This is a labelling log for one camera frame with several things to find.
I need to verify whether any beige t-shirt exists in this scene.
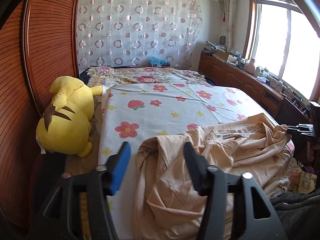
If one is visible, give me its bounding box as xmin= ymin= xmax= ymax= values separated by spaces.
xmin=133 ymin=113 xmax=292 ymax=239

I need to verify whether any long wooden sideboard cabinet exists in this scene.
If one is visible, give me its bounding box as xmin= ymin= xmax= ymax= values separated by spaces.
xmin=198 ymin=53 xmax=310 ymax=126

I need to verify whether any white plastic jug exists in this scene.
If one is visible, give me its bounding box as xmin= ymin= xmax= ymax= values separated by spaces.
xmin=246 ymin=58 xmax=255 ymax=74

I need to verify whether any wood-framed window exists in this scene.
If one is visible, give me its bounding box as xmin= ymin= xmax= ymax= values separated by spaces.
xmin=244 ymin=0 xmax=319 ymax=101

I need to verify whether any yellow Pikachu plush toy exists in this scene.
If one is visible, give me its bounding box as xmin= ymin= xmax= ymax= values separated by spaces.
xmin=36 ymin=76 xmax=103 ymax=158

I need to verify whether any cardboard box on sideboard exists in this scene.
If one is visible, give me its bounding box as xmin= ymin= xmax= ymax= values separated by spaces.
xmin=215 ymin=50 xmax=238 ymax=63

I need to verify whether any white floral bed sheet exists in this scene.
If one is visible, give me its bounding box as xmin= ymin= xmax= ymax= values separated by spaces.
xmin=98 ymin=83 xmax=266 ymax=239

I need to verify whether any stack of papers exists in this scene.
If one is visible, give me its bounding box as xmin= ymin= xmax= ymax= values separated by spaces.
xmin=205 ymin=41 xmax=227 ymax=53

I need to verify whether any blue tissue pack box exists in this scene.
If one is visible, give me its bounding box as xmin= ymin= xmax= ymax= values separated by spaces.
xmin=149 ymin=56 xmax=170 ymax=68

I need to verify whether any beige rose-pattern blanket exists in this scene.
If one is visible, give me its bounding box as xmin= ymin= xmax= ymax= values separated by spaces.
xmin=87 ymin=67 xmax=208 ymax=86

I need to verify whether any beige side curtain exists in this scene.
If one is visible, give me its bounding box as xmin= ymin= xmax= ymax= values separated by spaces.
xmin=224 ymin=0 xmax=236 ymax=51

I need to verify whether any wooden slatted wardrobe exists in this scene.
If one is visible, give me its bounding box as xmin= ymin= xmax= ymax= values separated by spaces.
xmin=1 ymin=0 xmax=79 ymax=228

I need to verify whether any sheer circle-pattern curtain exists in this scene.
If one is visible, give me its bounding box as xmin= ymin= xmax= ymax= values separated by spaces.
xmin=76 ymin=0 xmax=203 ymax=70

